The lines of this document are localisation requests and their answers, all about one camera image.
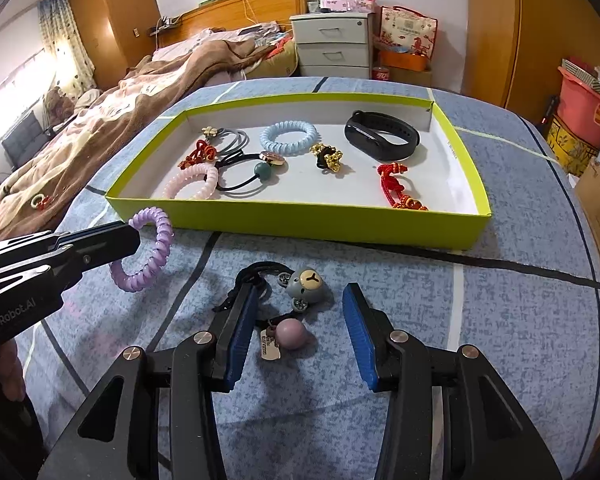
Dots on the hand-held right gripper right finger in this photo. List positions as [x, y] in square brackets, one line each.
[360, 340]

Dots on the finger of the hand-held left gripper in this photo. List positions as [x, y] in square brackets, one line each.
[105, 236]
[105, 254]

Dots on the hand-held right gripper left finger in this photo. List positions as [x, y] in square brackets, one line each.
[240, 340]

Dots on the small red knot charm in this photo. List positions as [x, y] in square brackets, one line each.
[195, 157]

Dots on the green cardboard box tray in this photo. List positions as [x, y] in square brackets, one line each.
[305, 222]

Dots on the red tassel knot charm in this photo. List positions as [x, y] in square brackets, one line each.
[390, 180]

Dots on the person's left hand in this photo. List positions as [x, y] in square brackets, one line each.
[7, 372]

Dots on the dark chair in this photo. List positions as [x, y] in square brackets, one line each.
[25, 140]

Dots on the brown blanket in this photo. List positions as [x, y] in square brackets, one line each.
[130, 100]

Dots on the blue plaid cloth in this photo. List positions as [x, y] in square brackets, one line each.
[505, 310]

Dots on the dotted curtain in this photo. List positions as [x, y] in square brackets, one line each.
[70, 40]

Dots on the black smart wristband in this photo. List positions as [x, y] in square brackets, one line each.
[360, 135]

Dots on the wooden wardrobe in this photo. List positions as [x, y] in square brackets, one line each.
[115, 20]

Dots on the power strip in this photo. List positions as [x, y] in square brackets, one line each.
[167, 24]

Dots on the red can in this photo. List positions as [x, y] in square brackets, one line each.
[381, 74]

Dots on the small cardboard box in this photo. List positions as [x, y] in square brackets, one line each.
[412, 77]

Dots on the wooden headboard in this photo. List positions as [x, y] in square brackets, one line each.
[260, 5]

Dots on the orange box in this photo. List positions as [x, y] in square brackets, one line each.
[405, 61]

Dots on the yellow patterned tin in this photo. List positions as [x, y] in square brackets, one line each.
[572, 147]

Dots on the white drawer nightstand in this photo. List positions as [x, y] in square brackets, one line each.
[330, 47]

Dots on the black red tool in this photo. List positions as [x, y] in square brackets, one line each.
[548, 112]

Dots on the red patterned gift bag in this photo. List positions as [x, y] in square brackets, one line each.
[410, 30]

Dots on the pink boxes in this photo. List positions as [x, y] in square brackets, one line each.
[345, 4]

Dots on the striped flat box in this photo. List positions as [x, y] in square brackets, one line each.
[585, 71]

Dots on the wooden door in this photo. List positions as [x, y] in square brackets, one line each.
[530, 30]

